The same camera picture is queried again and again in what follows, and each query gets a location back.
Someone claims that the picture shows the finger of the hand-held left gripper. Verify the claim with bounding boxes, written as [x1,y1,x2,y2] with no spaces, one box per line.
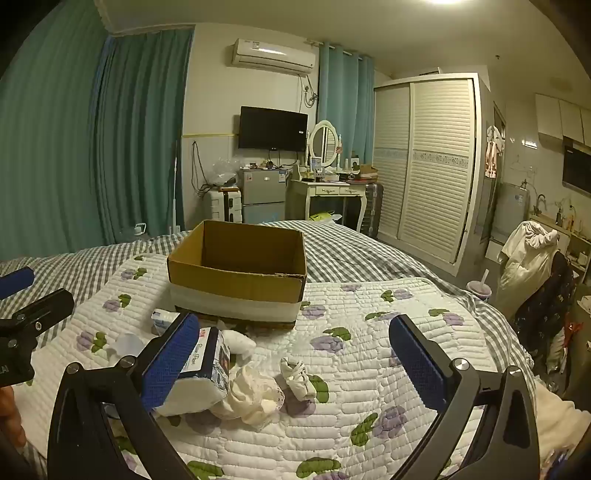
[0,266,36,301]
[0,288,75,341]

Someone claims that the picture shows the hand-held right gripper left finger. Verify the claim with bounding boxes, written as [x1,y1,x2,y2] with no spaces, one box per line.
[46,313,201,480]

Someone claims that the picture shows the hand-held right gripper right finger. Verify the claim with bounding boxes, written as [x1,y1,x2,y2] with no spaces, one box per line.
[389,314,541,480]

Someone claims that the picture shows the white tissue pack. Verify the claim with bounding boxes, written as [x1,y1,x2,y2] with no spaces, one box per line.
[177,327,232,419]

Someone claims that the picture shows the brown cardboard box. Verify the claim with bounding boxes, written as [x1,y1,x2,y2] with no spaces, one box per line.
[167,220,308,331]

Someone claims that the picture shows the person's left hand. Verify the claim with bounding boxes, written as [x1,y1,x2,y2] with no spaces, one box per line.
[0,386,27,449]

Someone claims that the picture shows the clear plastic wrapper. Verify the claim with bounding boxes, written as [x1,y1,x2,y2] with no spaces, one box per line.
[107,333,140,363]

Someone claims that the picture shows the small white packet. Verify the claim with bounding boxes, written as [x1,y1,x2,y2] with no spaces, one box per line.
[151,308,182,337]

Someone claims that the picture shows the floral quilted blanket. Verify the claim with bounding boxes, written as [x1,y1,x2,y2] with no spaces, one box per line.
[18,251,532,480]

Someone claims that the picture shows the rolled white sock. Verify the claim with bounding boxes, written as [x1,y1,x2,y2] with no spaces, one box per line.
[222,329,257,362]

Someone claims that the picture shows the cream lace-trimmed cloth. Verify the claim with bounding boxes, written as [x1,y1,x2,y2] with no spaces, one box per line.
[216,362,284,433]

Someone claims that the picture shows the plastic cup with straw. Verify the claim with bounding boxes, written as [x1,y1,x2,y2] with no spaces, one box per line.
[466,269,493,302]

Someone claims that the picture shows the grey checked bed sheet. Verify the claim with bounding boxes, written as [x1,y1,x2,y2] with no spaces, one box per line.
[0,219,539,384]

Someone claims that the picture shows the dark patterned garment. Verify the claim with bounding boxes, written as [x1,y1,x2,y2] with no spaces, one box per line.
[512,251,579,386]

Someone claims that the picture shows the white hooded jacket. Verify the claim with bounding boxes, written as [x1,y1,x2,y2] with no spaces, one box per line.
[496,220,560,320]

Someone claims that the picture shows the wide teal curtain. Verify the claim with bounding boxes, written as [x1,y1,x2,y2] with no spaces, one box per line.
[0,0,195,267]

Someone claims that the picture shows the pale pink cloth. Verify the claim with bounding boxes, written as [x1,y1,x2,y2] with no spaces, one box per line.
[534,382,591,464]

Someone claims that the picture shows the silver suitcase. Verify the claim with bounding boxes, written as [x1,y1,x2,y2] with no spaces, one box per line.
[356,182,385,239]

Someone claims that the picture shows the white suitcase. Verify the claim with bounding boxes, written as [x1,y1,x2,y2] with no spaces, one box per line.
[205,188,244,223]

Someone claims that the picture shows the white pole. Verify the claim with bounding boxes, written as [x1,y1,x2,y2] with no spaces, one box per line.
[171,140,180,230]

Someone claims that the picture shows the grey washing machine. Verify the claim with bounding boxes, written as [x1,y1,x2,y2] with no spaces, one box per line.
[491,181,533,243]

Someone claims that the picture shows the white louvred wardrobe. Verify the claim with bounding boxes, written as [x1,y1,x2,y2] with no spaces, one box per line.
[371,74,491,278]

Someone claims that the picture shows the small silver fridge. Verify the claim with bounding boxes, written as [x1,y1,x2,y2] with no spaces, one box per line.
[237,167,293,226]

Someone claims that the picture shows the cream dressing table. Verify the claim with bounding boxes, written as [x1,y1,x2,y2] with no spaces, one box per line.
[285,178,371,232]

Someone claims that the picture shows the clear plastic bag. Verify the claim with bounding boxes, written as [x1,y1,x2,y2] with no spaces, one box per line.
[203,157,242,188]

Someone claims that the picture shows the hanging pink and white clothes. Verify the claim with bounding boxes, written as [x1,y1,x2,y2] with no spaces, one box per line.
[484,124,505,180]

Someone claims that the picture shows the oval white-framed mirror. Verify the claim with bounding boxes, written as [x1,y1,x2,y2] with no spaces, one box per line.
[308,119,342,168]

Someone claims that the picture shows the black range hood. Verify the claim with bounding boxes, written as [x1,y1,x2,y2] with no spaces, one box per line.
[560,137,591,191]

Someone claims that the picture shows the narrow blue curtain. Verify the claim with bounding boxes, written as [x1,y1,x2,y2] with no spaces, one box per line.
[317,41,376,172]

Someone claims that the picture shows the white air conditioner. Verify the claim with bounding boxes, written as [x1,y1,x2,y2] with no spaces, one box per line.
[226,38,319,75]

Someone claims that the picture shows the black wall television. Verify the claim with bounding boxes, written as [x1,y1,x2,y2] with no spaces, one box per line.
[238,106,309,152]

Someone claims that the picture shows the white wall cabinets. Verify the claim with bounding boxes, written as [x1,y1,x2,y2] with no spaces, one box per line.
[535,93,591,149]

